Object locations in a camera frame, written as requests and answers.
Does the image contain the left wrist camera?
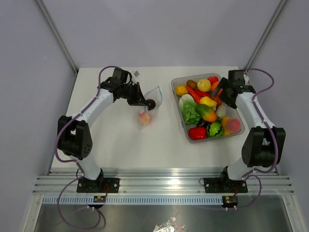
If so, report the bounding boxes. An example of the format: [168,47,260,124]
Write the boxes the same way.
[131,71,140,83]

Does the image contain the yellow toy pear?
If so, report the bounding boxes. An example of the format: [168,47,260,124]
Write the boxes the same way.
[199,96,217,108]

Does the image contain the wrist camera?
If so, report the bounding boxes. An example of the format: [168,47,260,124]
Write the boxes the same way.
[244,74,250,85]
[131,71,140,83]

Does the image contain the red toy tomato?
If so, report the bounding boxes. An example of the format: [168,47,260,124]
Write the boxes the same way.
[212,96,223,105]

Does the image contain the bag of small parts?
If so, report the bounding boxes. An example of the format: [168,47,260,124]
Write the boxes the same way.
[153,212,187,232]

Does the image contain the dark purple toy eggplant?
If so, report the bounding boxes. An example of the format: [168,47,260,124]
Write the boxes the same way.
[196,118,209,128]

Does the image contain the yellow toy bell pepper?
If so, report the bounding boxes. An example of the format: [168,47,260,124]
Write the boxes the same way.
[221,116,231,135]

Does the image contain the green orange toy mango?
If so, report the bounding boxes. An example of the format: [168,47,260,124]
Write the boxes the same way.
[196,104,217,122]

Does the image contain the aluminium frame post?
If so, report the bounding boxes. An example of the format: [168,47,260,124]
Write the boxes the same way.
[34,0,79,76]
[244,0,290,72]

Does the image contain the left aluminium frame post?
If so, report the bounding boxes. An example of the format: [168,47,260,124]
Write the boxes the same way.
[34,0,79,76]

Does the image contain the small yellow toy fruit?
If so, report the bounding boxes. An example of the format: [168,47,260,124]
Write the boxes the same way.
[175,85,188,97]

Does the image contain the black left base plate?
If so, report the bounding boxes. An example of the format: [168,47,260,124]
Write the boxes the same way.
[76,177,120,193]

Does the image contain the clear plastic food bin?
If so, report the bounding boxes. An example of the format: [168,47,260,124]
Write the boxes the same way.
[171,73,245,143]

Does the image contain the right aluminium frame post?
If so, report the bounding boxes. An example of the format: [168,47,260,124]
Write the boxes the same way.
[244,0,290,72]

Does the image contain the red toy bell pepper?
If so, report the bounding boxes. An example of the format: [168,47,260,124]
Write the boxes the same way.
[188,127,207,140]

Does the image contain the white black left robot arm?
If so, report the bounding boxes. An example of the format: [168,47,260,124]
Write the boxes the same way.
[54,66,155,192]

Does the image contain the clear zip top bag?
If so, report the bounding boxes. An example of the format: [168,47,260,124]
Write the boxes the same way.
[137,86,163,130]

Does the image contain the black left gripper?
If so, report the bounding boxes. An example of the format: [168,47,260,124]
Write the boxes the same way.
[120,82,148,106]

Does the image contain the pale yellow toy apple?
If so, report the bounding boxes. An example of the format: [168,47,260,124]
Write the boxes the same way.
[197,79,211,92]

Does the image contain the green striped toy watermelon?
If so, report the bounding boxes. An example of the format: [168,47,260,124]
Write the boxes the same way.
[206,122,224,138]

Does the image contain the orange pink toy peach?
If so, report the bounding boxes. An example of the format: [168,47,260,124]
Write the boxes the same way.
[138,109,152,125]

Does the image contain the orange toy tangerine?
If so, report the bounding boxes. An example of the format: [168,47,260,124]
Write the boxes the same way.
[211,81,220,92]

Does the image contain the aluminium mounting rail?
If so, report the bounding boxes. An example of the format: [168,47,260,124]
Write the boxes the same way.
[32,168,294,195]

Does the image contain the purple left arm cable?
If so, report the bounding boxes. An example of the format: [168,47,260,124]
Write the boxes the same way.
[54,65,121,163]

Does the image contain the brown toy kiwi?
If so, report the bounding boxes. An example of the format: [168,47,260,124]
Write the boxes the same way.
[186,80,197,89]

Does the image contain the white slotted cable duct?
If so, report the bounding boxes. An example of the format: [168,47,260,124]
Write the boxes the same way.
[42,195,223,205]

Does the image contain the green white toy cabbage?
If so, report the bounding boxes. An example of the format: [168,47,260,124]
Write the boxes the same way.
[179,94,201,125]

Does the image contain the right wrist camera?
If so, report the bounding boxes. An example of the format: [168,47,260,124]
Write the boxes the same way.
[244,74,250,85]

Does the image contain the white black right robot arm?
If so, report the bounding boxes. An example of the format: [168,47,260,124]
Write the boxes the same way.
[213,70,286,193]

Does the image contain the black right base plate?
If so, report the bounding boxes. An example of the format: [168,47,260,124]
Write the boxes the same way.
[204,178,248,193]

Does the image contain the white toy radish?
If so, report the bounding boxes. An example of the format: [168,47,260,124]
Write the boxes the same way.
[215,103,226,119]

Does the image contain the red toy chili pepper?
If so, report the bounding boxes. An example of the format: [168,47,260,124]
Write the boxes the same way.
[194,89,212,98]

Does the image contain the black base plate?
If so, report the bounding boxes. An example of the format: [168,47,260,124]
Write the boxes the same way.
[76,177,120,193]
[204,178,248,193]

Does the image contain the orange toy carrot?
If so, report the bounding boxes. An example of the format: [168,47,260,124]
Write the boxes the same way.
[186,86,201,104]

